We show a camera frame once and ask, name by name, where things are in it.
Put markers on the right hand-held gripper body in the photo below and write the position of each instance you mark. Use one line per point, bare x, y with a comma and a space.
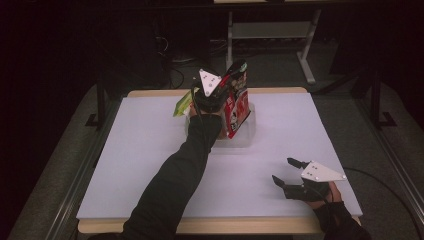
310, 188

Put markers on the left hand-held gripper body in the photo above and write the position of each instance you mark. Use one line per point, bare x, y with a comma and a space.
209, 95

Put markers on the white and green food packet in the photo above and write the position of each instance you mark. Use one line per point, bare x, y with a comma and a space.
182, 104

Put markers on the red and black food packet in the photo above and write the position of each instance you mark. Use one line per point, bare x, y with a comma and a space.
238, 110

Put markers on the clear plastic container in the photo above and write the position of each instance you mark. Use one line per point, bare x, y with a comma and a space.
248, 133

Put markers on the person's left hand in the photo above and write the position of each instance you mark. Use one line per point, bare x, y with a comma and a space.
191, 111

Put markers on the person's right hand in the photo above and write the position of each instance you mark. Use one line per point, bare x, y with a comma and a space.
333, 196

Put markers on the white metal stand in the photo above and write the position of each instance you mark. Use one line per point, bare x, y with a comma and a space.
271, 30

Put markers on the white table mat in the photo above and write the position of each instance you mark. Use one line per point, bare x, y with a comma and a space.
140, 140

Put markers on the black metal stand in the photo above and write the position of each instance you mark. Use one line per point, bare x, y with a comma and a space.
376, 100
100, 103

